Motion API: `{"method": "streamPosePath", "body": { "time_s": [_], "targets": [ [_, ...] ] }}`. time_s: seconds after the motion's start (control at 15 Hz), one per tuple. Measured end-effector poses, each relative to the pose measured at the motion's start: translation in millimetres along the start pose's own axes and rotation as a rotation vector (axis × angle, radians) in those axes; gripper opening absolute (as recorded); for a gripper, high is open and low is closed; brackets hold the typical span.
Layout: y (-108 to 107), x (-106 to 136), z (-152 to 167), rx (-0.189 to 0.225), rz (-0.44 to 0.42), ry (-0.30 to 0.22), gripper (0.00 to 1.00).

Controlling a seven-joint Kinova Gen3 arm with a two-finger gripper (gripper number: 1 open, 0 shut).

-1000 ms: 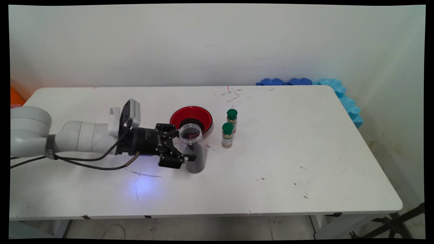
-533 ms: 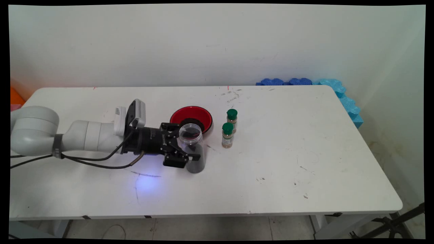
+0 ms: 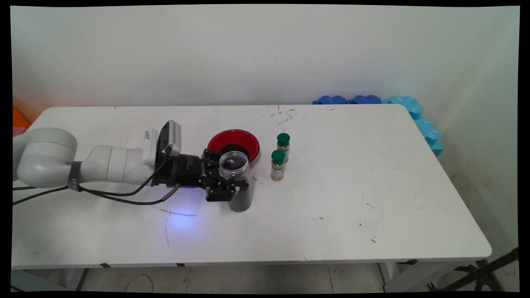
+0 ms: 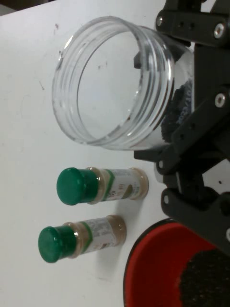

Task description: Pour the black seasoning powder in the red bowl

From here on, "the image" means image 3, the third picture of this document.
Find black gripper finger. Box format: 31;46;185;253
206;176;250;202
202;148;225;167

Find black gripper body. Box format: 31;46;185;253
157;153;214;190

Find black beads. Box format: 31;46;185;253
229;191;252;212

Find clear plastic jar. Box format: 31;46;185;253
219;151;252;212

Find black bead pile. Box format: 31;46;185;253
219;143;249;155

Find red bowl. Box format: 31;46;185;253
207;130;260;163

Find green-capped spice bottle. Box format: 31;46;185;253
277;133;290;163
271;149;286;182

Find orange object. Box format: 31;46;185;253
12;107;31;129

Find white table leg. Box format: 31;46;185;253
12;268;89;291

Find light blue foam mat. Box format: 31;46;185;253
383;96;444;157

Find black tripod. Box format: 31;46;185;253
429;247;519;292

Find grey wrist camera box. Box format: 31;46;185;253
143;120;183;166

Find black camera cable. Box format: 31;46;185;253
12;149;170;197

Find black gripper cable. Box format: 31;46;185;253
12;184;181;206

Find thin floor cable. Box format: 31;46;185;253
125;274;155;292

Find grey arm strap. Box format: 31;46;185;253
68;161;83;192

